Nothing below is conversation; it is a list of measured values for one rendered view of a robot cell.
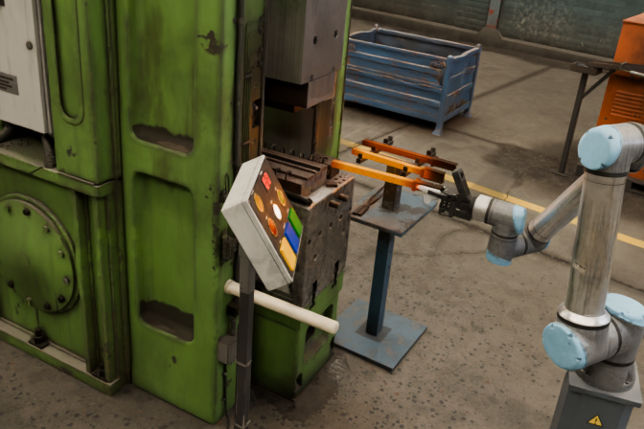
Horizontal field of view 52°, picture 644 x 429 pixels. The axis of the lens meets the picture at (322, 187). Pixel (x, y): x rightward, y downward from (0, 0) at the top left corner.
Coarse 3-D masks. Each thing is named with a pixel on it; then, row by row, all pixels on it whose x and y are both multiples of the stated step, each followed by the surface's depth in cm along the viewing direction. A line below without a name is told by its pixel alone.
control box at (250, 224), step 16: (256, 160) 206; (240, 176) 199; (256, 176) 193; (272, 176) 207; (240, 192) 185; (256, 192) 187; (272, 192) 201; (224, 208) 179; (240, 208) 178; (256, 208) 182; (272, 208) 195; (288, 208) 210; (240, 224) 180; (256, 224) 180; (240, 240) 182; (256, 240) 182; (272, 240) 184; (256, 256) 184; (272, 256) 184; (272, 272) 186; (288, 272) 187; (272, 288) 188
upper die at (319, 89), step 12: (264, 84) 236; (276, 84) 234; (288, 84) 231; (312, 84) 230; (324, 84) 238; (264, 96) 238; (276, 96) 235; (288, 96) 233; (300, 96) 230; (312, 96) 232; (324, 96) 240
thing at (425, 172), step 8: (352, 152) 283; (360, 152) 281; (368, 152) 280; (376, 160) 278; (384, 160) 275; (392, 160) 275; (400, 168) 273; (408, 168) 270; (416, 168) 269; (424, 168) 268; (424, 176) 268; (432, 176) 266; (440, 176) 264
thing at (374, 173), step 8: (336, 160) 248; (336, 168) 246; (344, 168) 245; (352, 168) 243; (360, 168) 242; (368, 168) 243; (376, 176) 239; (384, 176) 238; (392, 176) 237; (400, 176) 237; (400, 184) 236; (408, 184) 234; (416, 184) 233; (424, 184) 231; (432, 184) 232
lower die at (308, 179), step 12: (288, 156) 264; (276, 168) 253; (288, 168) 254; (300, 168) 253; (324, 168) 257; (288, 180) 245; (300, 180) 246; (312, 180) 251; (324, 180) 260; (300, 192) 244
